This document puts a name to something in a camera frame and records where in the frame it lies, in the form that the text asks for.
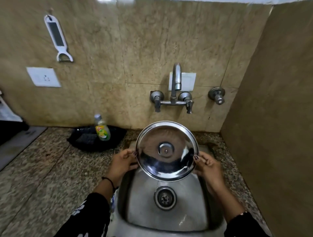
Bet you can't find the white blank wall plate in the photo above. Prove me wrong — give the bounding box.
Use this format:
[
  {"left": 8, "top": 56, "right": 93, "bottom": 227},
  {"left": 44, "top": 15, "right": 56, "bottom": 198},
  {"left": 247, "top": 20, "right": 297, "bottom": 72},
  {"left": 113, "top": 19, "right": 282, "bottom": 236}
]
[{"left": 168, "top": 72, "right": 197, "bottom": 92}]

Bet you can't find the steel wall faucet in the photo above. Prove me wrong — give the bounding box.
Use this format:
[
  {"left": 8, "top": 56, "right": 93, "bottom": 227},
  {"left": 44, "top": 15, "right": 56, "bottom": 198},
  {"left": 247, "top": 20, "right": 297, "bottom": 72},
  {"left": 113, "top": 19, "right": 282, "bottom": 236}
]
[{"left": 149, "top": 63, "right": 194, "bottom": 115}]

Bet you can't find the person's left forearm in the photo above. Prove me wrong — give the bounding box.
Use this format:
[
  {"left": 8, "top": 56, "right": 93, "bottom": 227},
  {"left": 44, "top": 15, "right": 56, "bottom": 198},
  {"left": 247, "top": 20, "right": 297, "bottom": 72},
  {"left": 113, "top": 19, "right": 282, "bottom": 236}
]
[{"left": 53, "top": 178, "right": 118, "bottom": 237}]

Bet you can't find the black plastic soap tray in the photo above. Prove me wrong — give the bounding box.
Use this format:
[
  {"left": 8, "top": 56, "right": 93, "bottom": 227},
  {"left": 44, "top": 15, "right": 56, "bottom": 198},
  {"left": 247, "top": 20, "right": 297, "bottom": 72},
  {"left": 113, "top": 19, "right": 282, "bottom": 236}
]
[{"left": 67, "top": 125, "right": 127, "bottom": 152}]

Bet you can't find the round steel lid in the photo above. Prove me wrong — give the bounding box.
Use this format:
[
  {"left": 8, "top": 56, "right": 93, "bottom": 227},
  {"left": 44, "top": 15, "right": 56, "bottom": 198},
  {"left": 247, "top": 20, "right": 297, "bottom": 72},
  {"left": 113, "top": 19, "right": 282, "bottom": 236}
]
[{"left": 135, "top": 121, "right": 199, "bottom": 182}]

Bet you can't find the steel sink drain strainer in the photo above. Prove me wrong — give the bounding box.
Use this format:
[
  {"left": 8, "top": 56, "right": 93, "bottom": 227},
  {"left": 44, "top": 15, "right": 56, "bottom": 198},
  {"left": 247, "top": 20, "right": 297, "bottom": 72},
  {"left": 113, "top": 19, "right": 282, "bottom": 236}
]
[{"left": 153, "top": 186, "right": 177, "bottom": 211}]

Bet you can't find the white checked cloth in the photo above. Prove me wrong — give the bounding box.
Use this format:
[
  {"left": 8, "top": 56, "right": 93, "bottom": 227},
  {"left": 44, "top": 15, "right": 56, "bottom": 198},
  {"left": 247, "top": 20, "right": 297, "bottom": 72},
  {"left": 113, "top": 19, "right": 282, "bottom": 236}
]
[{"left": 0, "top": 90, "right": 23, "bottom": 122}]

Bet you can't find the clear dish soap bottle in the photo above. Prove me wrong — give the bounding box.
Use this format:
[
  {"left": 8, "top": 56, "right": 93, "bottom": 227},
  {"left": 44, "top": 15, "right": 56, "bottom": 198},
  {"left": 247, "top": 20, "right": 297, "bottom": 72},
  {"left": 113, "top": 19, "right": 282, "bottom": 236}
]
[{"left": 94, "top": 114, "right": 111, "bottom": 141}]

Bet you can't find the white hanging peeler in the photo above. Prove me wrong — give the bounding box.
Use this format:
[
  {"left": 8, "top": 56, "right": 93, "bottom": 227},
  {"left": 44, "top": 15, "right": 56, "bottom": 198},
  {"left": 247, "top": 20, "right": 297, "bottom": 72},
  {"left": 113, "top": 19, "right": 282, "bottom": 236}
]
[{"left": 44, "top": 14, "right": 74, "bottom": 63}]

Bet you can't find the person's left hand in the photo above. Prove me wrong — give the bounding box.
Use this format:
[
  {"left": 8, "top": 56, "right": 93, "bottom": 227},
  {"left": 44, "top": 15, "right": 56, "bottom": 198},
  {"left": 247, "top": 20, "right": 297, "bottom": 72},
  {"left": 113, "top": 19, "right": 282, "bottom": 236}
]
[{"left": 105, "top": 149, "right": 139, "bottom": 188}]

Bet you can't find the steel wall valve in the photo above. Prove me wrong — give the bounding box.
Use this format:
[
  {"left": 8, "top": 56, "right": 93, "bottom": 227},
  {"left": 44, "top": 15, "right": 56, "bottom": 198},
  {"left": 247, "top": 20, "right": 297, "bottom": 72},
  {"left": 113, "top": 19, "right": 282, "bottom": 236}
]
[{"left": 208, "top": 87, "right": 226, "bottom": 105}]

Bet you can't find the person's right forearm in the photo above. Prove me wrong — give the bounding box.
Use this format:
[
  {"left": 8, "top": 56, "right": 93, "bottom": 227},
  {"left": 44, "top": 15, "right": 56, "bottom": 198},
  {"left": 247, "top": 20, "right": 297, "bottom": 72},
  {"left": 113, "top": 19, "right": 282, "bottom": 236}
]
[{"left": 211, "top": 184, "right": 271, "bottom": 237}]

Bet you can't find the white wall socket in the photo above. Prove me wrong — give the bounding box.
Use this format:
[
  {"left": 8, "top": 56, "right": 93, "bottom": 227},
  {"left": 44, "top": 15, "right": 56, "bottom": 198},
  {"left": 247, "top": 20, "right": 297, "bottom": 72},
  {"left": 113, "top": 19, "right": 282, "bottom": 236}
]
[{"left": 26, "top": 67, "right": 62, "bottom": 88}]

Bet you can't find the black wrist thread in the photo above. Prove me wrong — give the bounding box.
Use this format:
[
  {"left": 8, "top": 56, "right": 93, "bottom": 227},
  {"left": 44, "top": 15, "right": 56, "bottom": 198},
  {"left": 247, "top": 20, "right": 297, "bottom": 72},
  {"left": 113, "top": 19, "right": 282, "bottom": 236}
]
[{"left": 101, "top": 176, "right": 117, "bottom": 193}]

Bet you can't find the grey drip tray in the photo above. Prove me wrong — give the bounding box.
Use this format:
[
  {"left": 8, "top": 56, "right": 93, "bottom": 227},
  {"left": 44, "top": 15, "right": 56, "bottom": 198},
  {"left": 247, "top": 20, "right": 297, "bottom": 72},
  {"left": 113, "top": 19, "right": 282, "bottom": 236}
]
[{"left": 0, "top": 126, "right": 48, "bottom": 171}]

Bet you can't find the steel sink basin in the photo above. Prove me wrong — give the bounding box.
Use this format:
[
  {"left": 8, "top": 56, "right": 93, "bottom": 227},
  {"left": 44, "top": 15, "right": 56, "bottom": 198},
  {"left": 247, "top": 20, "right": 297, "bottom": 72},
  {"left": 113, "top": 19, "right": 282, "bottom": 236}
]
[{"left": 107, "top": 141, "right": 228, "bottom": 237}]

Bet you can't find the dark scrub sponge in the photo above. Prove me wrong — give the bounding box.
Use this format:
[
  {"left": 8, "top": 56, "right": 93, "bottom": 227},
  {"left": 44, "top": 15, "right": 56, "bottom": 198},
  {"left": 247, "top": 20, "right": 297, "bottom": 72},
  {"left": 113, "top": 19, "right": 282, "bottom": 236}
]
[{"left": 76, "top": 133, "right": 98, "bottom": 146}]

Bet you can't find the person's right hand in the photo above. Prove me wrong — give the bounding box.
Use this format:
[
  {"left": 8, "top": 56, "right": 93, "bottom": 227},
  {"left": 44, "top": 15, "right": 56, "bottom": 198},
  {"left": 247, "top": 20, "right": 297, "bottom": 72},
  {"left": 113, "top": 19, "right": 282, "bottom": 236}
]
[{"left": 192, "top": 151, "right": 227, "bottom": 196}]

